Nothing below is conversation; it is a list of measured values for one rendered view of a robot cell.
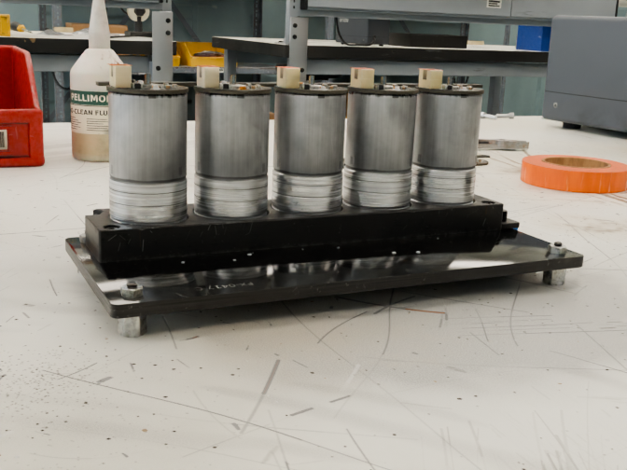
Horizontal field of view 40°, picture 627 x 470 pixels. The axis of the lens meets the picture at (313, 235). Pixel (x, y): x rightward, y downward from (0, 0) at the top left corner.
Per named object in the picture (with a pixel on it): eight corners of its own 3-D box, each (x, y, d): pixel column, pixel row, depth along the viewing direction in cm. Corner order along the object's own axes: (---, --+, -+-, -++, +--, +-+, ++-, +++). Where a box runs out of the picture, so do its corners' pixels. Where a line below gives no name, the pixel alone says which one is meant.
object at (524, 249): (461, 236, 35) (463, 209, 35) (582, 286, 29) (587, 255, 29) (64, 269, 28) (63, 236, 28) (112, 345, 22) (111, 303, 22)
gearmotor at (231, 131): (277, 242, 28) (283, 87, 27) (207, 248, 27) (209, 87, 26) (250, 226, 30) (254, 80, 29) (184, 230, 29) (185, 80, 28)
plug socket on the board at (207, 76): (227, 88, 27) (227, 66, 27) (201, 88, 27) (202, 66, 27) (218, 86, 28) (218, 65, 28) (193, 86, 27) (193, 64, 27)
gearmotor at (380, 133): (421, 231, 31) (431, 88, 29) (361, 236, 30) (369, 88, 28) (386, 216, 33) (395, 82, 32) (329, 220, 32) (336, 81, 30)
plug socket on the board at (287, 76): (306, 89, 28) (307, 68, 28) (283, 89, 28) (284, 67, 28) (297, 86, 29) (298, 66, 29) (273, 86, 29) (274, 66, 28)
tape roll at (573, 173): (509, 172, 51) (511, 151, 51) (607, 175, 51) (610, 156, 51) (535, 191, 46) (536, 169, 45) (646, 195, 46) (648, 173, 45)
